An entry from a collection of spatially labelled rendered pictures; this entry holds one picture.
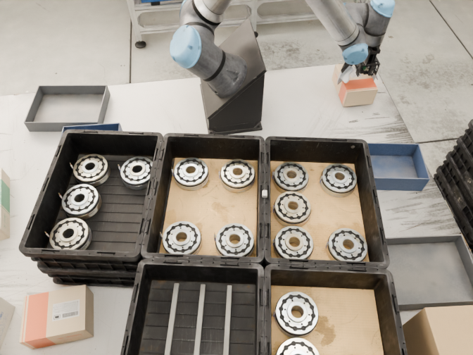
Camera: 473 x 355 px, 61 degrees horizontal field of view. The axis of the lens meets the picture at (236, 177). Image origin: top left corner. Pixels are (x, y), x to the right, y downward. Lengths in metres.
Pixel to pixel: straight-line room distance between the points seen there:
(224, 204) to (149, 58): 1.98
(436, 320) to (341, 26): 0.80
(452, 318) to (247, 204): 0.58
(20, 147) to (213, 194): 0.78
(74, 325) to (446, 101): 2.51
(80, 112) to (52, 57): 1.58
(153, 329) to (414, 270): 0.76
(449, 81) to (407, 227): 1.86
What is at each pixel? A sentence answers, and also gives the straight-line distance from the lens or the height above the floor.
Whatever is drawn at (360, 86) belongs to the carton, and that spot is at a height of 0.79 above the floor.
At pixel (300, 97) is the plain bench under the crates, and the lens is 1.64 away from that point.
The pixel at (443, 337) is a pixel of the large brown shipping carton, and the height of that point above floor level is 0.90.
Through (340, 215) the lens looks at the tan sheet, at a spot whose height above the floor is 0.83.
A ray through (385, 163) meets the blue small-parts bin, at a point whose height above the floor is 0.70.
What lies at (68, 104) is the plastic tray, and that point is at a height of 0.70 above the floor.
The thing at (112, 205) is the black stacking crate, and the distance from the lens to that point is 1.21.
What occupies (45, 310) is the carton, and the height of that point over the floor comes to 0.77.
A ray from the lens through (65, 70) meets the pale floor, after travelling 3.07.
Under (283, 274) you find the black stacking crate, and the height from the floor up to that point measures 0.90.
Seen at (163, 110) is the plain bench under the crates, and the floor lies 0.70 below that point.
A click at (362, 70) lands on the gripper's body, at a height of 0.87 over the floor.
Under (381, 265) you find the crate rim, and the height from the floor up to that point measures 0.93.
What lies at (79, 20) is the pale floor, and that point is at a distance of 3.52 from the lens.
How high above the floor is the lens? 1.82
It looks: 55 degrees down
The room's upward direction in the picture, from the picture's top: straight up
